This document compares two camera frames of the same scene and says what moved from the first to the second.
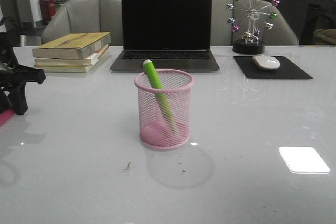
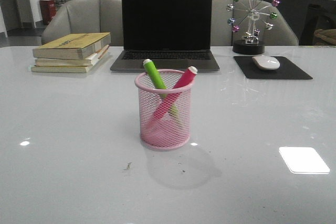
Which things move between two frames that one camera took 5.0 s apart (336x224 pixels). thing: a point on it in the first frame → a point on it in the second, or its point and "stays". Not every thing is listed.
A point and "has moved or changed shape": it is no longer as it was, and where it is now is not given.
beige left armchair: (98, 13) stays
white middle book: (90, 61) stays
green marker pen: (158, 85) has moved or changed shape
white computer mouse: (266, 62) stays
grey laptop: (170, 26) stays
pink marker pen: (6, 115) → (171, 97)
